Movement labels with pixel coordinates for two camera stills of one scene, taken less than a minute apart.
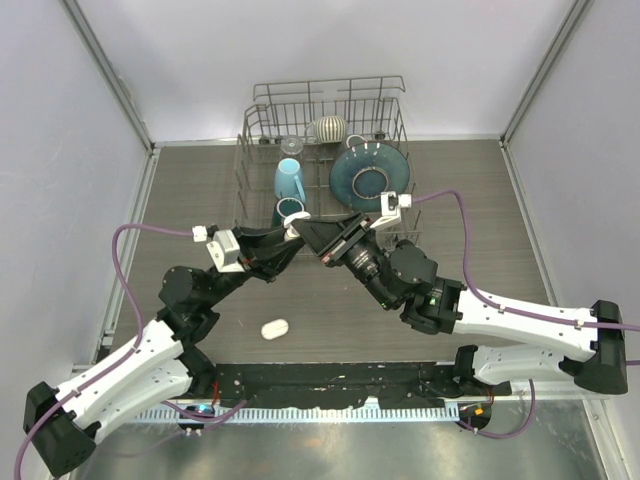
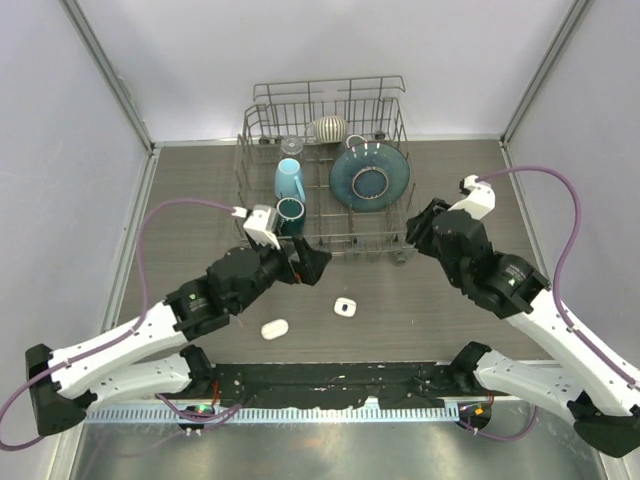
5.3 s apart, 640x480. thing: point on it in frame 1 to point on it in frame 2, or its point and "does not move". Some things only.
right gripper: x=333 y=239 to x=420 y=227
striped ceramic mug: x=329 y=129 does not move
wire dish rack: x=327 y=147 does not move
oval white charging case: x=274 y=329 does not move
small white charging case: x=290 y=231 to x=345 y=307
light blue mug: x=289 y=179 does not move
